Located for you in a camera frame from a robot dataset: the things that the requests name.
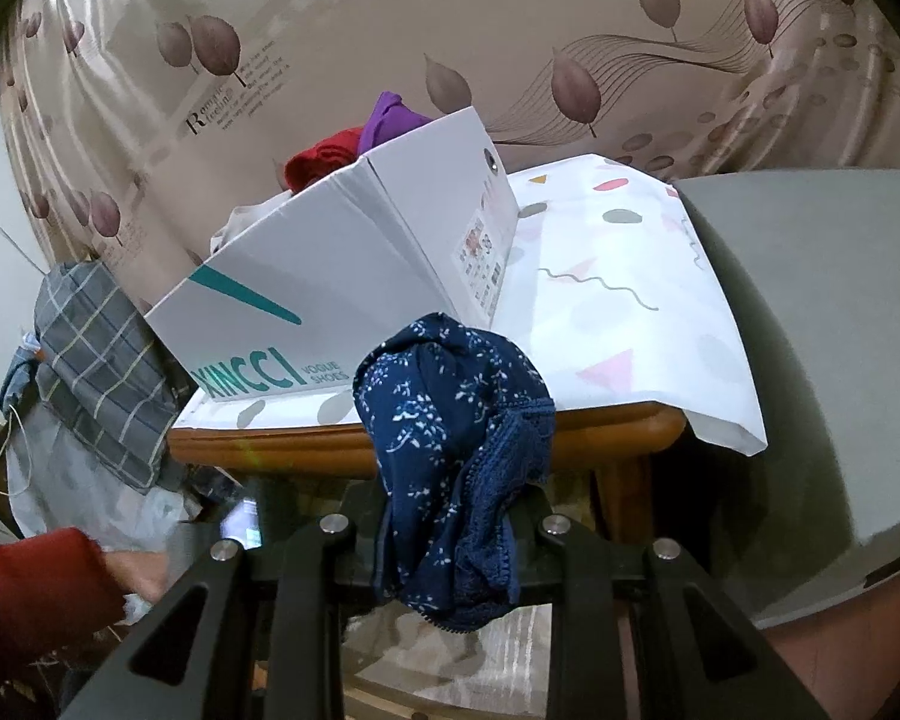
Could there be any wooden nightstand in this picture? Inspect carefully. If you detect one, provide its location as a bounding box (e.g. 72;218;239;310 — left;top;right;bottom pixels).
166;401;687;541

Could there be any navy floral underwear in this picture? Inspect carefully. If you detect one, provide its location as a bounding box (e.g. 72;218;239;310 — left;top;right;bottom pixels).
352;313;557;635

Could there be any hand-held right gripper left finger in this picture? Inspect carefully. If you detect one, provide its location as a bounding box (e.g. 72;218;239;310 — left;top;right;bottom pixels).
60;478;391;720

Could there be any white XINCCI cardboard box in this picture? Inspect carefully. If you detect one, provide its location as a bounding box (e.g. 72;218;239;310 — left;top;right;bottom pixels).
169;154;770;458

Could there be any light blue cloth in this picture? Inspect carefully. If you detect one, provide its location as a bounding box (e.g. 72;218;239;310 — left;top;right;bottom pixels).
0;337;46;410

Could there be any thin white cable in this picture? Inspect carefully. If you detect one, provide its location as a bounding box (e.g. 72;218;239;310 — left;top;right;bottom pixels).
0;169;50;278

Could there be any red underwear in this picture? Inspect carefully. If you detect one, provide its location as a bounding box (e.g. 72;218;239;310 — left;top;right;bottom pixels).
283;129;365;194

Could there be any beige underwear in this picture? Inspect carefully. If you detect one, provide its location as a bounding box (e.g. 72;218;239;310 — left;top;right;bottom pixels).
210;191;293;256

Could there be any purple bra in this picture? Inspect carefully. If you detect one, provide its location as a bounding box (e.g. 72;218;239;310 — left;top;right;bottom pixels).
358;91;436;155

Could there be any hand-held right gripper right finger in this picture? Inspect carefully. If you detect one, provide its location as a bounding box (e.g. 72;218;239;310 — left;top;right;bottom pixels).
510;484;830;720

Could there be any grey plaid cloth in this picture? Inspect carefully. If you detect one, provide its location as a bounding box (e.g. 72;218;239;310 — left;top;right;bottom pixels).
34;261;200;494

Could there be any person's left forearm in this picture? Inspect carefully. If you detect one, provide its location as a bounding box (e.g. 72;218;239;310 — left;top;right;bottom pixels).
0;527;173;698

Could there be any white shoe box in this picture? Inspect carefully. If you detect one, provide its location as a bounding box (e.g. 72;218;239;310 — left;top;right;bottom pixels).
144;106;522;402

